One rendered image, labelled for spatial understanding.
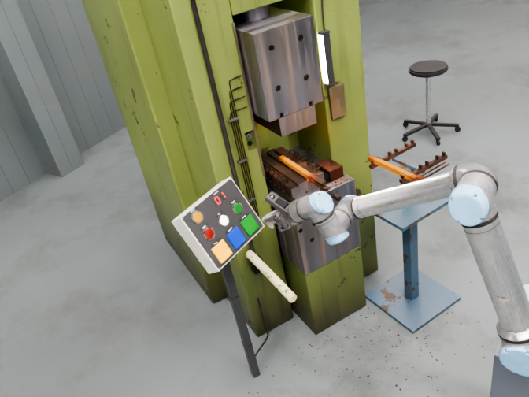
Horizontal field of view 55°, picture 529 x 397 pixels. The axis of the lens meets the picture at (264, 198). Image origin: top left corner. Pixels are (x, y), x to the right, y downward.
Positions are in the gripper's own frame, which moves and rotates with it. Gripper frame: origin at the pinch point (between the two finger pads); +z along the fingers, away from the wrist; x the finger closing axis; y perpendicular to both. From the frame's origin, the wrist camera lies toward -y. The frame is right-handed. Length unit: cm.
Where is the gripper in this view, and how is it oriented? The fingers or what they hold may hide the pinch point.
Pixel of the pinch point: (263, 217)
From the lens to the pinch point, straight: 219.3
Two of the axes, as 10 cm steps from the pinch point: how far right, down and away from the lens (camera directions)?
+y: 5.5, 8.2, 1.8
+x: 5.7, -5.2, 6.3
